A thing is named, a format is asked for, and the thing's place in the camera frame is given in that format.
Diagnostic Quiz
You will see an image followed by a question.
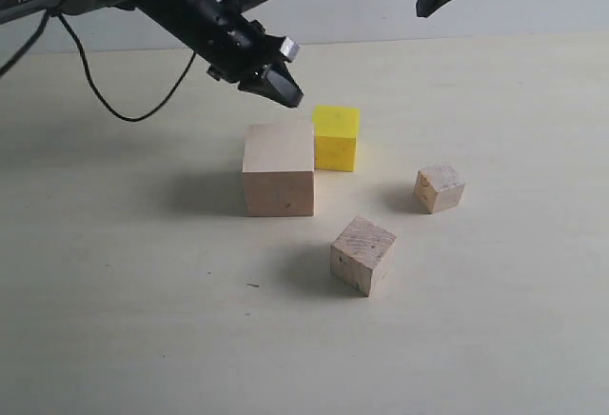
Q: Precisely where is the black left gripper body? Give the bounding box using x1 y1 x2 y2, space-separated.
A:
137 0 299 86

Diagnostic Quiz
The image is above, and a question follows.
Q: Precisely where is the yellow cube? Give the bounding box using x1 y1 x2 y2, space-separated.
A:
312 105 361 172

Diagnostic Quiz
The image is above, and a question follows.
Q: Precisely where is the large wooden cube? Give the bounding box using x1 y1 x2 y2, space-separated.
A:
242 120 315 217

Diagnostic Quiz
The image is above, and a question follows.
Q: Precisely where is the medium wooden cube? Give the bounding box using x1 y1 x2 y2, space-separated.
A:
329 216 397 297

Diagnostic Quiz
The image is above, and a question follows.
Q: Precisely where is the small wooden cube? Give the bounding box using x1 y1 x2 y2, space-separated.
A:
414 163 465 214

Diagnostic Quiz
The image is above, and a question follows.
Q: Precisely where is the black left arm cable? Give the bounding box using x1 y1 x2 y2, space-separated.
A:
0 0 239 123

